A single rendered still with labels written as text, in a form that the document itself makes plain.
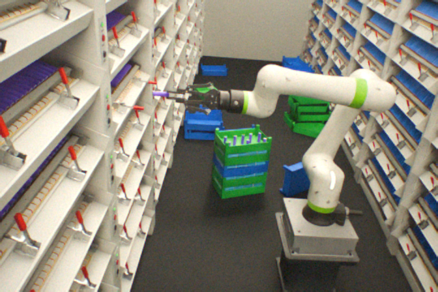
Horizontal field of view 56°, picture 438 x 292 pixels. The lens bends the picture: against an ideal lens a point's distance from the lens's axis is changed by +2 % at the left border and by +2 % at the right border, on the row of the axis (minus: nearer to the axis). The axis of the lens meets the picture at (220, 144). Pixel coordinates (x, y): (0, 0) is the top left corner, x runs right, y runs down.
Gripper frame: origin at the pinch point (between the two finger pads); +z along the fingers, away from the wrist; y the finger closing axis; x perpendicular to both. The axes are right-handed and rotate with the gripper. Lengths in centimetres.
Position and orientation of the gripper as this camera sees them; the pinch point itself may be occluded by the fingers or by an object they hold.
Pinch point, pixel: (175, 95)
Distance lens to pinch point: 158.9
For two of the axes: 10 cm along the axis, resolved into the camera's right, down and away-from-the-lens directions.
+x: -1.6, -2.2, 9.6
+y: -1.2, 9.7, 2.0
